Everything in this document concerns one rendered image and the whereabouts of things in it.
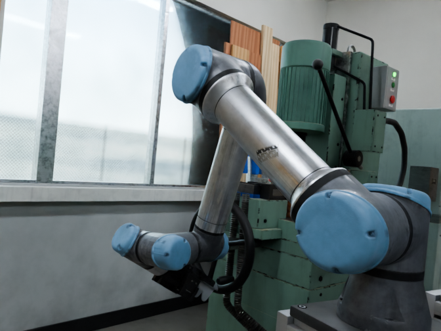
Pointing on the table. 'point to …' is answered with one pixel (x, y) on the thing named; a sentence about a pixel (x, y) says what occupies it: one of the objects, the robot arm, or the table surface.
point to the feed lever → (352, 160)
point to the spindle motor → (303, 86)
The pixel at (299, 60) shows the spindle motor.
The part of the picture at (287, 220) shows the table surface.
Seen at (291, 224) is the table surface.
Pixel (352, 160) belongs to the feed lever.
